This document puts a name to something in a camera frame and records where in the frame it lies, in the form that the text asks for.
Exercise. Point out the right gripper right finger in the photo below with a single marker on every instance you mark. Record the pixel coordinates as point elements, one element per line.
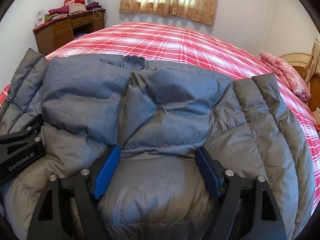
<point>244,208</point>

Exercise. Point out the brown wooden desk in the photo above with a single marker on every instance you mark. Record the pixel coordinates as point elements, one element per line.
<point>56,33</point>

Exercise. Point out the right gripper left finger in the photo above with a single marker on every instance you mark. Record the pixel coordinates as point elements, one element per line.
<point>68,208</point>

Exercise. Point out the purple folded garment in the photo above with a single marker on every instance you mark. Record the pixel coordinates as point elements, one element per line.
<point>93,6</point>

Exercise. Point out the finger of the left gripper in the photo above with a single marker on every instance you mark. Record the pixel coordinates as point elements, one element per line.
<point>32,128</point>

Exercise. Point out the pink beige folded garment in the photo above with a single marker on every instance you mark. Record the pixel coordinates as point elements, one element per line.
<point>76,8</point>

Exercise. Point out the white greeting card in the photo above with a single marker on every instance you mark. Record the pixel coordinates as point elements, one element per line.
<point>40,17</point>

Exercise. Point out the pink floral folded quilt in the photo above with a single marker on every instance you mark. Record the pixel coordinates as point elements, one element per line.
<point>287,74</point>

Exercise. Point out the grey puffer jacket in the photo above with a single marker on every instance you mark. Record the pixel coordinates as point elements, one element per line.
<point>158,113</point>

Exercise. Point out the red plaid bed sheet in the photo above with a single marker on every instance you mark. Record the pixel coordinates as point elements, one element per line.
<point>163,42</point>

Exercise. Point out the magenta folded garment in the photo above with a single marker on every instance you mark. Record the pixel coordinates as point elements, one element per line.
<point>60,10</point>

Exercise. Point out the green folded garment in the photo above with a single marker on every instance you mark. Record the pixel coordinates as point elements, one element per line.
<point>50,16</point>

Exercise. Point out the wooden headboard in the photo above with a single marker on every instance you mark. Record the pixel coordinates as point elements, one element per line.
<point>307,66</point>

